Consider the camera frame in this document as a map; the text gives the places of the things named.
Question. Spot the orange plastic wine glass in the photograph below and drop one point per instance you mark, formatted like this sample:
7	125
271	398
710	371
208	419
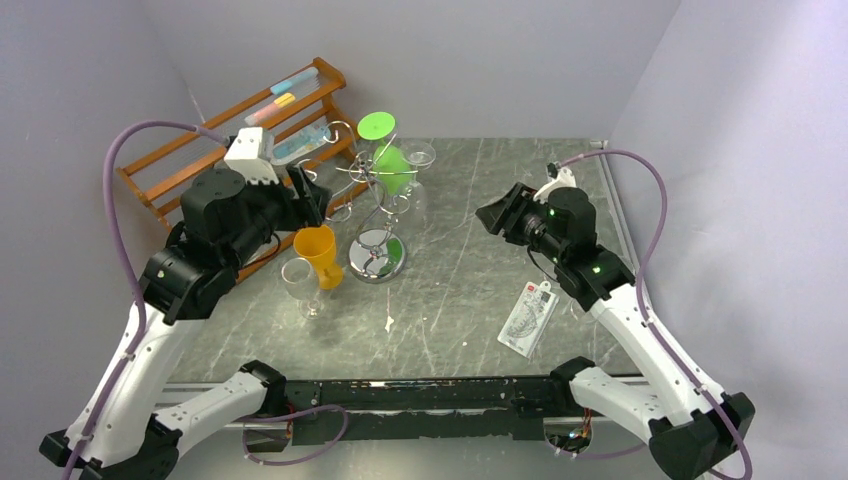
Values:
318	246

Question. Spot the green plastic wine glass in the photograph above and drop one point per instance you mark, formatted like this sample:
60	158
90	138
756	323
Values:
382	151

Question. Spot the white packaged ruler card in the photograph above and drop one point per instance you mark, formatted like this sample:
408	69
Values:
528	318

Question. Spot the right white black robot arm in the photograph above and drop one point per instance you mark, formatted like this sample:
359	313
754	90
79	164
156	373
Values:
689	423

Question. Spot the clear wine glass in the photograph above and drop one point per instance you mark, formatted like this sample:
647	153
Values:
302	284
420	155

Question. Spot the chrome wine glass rack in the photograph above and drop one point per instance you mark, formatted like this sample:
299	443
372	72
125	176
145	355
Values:
377	252

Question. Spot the blue marker pen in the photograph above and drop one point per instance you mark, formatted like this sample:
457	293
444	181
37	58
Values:
287	84

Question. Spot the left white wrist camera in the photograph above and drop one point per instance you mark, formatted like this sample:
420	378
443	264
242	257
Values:
250	155

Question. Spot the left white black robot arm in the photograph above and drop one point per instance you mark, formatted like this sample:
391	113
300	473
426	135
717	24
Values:
121	434

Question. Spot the blue white packaged item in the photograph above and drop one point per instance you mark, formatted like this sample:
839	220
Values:
299	144

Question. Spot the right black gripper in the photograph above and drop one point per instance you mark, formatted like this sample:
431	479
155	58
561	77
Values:
515	212

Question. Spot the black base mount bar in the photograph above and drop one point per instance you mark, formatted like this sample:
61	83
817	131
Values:
404	409

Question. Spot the pink yellow marker pen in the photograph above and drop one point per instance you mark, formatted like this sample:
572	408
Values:
269	110

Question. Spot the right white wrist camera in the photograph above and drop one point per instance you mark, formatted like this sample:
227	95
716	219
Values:
557	177

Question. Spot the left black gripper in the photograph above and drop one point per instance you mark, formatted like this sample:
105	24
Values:
301	212

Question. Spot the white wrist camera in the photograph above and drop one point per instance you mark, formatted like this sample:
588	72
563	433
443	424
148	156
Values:
557	177
250	155

